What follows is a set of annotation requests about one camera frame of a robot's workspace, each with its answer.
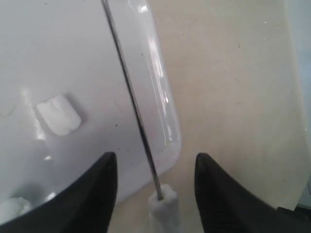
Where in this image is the white marshmallow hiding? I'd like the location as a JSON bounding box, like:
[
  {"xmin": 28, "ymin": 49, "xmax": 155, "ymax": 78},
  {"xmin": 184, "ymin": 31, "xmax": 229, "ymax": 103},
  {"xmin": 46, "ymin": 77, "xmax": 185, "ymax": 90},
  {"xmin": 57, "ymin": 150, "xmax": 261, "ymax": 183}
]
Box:
[
  {"xmin": 148, "ymin": 184, "xmax": 182, "ymax": 233},
  {"xmin": 0, "ymin": 198, "xmax": 33, "ymax": 221},
  {"xmin": 36, "ymin": 95, "xmax": 82, "ymax": 136}
]

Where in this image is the white plastic tray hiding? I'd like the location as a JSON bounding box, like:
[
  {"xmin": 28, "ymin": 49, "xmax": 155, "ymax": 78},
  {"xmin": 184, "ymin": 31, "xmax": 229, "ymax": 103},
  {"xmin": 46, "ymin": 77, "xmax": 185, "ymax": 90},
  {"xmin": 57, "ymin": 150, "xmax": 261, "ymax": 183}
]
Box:
[{"xmin": 0, "ymin": 0, "xmax": 181, "ymax": 207}]

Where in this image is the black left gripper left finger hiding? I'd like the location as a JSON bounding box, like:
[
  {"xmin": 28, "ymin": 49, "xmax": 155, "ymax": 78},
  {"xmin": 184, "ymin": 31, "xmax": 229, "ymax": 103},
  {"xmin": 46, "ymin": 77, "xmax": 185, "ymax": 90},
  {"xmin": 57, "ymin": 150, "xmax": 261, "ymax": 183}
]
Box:
[{"xmin": 0, "ymin": 152, "xmax": 117, "ymax": 233}]

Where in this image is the thin metal skewer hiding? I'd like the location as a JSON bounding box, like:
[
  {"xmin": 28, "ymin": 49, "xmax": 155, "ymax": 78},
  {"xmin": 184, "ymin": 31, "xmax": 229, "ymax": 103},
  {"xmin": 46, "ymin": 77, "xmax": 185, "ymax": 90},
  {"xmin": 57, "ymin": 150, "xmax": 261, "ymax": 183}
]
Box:
[{"xmin": 102, "ymin": 0, "xmax": 164, "ymax": 201}]

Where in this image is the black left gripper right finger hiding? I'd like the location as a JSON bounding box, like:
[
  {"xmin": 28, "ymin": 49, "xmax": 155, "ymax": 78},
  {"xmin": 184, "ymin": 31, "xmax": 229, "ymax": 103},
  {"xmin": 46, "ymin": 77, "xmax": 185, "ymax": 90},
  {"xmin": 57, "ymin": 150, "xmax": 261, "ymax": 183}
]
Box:
[{"xmin": 195, "ymin": 153, "xmax": 311, "ymax": 233}]

